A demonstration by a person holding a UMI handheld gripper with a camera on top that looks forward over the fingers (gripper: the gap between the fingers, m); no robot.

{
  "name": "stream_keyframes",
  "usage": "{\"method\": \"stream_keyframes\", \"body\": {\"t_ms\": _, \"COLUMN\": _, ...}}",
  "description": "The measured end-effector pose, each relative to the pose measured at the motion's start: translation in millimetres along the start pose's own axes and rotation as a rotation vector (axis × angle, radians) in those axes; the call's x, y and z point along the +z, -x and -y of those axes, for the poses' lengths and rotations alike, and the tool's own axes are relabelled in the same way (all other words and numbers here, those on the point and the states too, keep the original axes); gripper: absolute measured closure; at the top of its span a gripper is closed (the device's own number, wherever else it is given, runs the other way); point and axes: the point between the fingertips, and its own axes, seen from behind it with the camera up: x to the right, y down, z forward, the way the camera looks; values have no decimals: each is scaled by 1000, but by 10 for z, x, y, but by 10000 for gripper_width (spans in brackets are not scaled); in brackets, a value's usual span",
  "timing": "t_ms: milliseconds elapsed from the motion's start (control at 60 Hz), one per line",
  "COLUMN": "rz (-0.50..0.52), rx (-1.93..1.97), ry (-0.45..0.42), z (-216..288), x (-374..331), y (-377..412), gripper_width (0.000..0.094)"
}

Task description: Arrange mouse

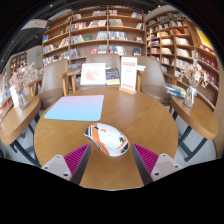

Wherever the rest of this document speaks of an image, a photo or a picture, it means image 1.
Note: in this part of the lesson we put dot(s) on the pink blue gradient mouse pad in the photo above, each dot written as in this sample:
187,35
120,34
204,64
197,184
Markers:
75,108

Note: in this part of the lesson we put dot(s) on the light blue book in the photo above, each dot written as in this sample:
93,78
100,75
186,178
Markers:
141,68

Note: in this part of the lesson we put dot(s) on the wide wooden bookshelf with books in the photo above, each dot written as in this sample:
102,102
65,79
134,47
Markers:
93,33

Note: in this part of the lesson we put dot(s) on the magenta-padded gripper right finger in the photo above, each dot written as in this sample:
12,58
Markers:
148,160

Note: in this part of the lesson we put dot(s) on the stack of colourful books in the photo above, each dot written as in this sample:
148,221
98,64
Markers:
176,90

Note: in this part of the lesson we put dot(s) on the dark blue book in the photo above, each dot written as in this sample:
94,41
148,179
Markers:
112,76

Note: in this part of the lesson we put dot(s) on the angled wooden bookshelf with books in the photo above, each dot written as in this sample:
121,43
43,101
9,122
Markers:
173,43

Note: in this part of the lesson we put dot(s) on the white red sign wooden base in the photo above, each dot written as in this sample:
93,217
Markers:
128,73

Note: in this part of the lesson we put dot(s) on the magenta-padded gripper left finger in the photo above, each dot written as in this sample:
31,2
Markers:
75,160

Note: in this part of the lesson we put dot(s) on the brown leather wooden armchair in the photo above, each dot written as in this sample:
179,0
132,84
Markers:
153,80
53,83
100,58

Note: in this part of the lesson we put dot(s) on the glass vase with dried flowers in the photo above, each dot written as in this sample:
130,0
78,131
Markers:
22,100
190,95

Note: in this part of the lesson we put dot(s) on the white hanging ceiling sign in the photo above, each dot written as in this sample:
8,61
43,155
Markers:
35,24

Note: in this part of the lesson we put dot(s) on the white orange black computer mouse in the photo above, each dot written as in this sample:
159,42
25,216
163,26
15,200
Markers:
108,138

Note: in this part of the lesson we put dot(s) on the small distant wooden bookshelf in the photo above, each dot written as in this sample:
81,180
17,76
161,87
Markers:
18,61

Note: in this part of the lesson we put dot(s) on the small white table card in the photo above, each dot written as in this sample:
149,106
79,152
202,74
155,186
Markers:
14,96

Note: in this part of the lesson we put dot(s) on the colourful book display rack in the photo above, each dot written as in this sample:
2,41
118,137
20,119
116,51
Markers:
4,91

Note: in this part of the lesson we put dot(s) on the round wooden side table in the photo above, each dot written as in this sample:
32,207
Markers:
196,116
16,120

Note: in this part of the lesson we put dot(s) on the white framed floral picture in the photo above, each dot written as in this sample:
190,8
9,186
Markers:
92,74

